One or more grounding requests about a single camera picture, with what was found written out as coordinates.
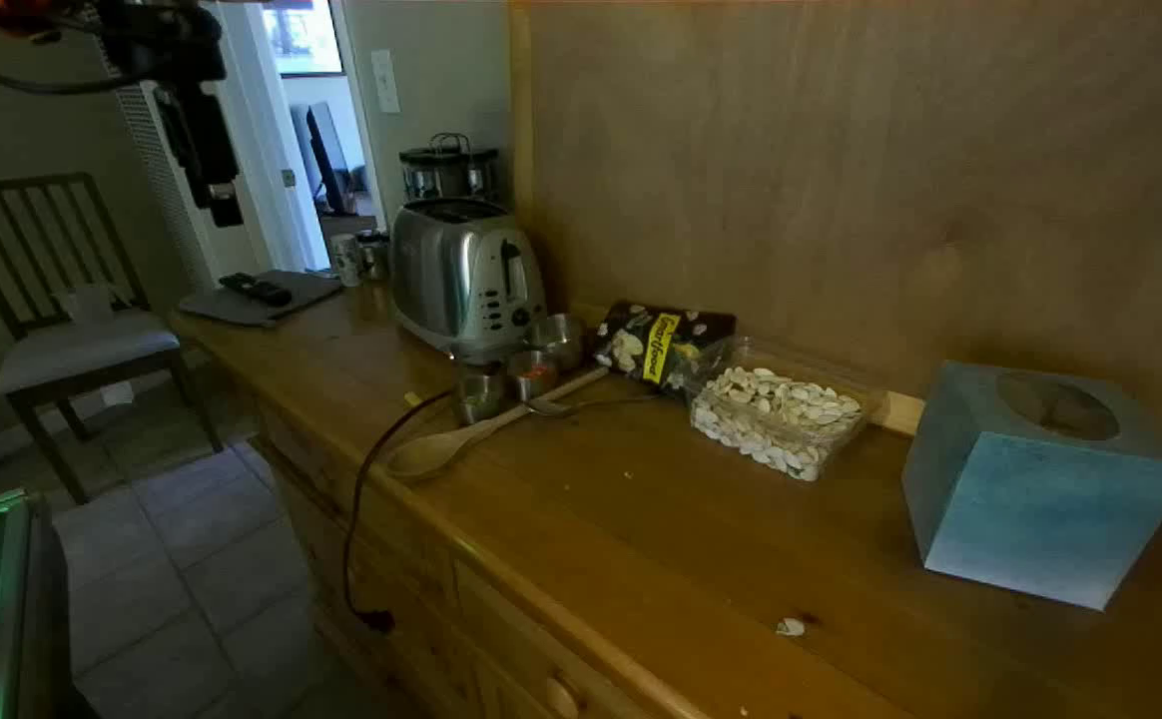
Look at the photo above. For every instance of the black bag with yellow label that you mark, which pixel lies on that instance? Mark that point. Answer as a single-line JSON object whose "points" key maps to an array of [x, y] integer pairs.
{"points": [[661, 343]]}

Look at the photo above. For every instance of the wooden spoon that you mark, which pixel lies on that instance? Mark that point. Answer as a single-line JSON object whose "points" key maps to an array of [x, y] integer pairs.
{"points": [[436, 450]]}

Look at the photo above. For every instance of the large plywood back panel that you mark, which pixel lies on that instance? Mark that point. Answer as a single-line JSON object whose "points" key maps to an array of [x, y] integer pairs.
{"points": [[846, 174]]}

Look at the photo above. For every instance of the small glass jar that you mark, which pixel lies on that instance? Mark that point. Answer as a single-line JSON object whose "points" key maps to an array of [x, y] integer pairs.
{"points": [[562, 340], [485, 395], [537, 371]]}

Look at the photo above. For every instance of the blue cube box with hole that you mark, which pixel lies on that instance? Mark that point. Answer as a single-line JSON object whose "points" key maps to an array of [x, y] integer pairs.
{"points": [[1031, 500]]}

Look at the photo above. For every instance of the dark wooden chair grey seat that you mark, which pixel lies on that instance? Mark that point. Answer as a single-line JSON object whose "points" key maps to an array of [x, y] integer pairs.
{"points": [[60, 347]]}

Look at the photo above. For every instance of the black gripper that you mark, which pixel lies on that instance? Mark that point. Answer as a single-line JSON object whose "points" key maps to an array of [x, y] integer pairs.
{"points": [[164, 36]]}

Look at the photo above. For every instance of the white door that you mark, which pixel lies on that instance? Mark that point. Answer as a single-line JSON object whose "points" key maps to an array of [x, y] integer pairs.
{"points": [[264, 161]]}

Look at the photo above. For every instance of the white wall light switch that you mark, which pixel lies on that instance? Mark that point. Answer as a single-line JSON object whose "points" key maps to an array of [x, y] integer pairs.
{"points": [[384, 81]]}

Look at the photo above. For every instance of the small white crumb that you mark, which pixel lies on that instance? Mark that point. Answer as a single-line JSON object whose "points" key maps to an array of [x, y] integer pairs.
{"points": [[791, 623]]}

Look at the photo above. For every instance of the wooden dresser with drawers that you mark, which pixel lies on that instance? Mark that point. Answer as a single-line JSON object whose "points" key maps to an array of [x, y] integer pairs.
{"points": [[631, 559]]}

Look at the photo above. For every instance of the metal robot stand frame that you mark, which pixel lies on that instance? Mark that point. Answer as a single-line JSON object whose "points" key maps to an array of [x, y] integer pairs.
{"points": [[3, 584]]}

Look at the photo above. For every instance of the silver two-slot toaster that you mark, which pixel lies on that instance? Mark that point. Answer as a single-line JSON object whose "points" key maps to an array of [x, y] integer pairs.
{"points": [[461, 277]]}

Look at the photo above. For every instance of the upright metal tin can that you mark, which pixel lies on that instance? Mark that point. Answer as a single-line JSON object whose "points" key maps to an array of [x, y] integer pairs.
{"points": [[369, 251]]}

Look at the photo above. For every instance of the clear container of white pieces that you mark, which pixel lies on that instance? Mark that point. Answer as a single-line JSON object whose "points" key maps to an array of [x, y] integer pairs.
{"points": [[775, 416]]}

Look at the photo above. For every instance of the black remote control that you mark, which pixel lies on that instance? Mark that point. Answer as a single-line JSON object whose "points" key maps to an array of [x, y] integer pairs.
{"points": [[259, 288]]}

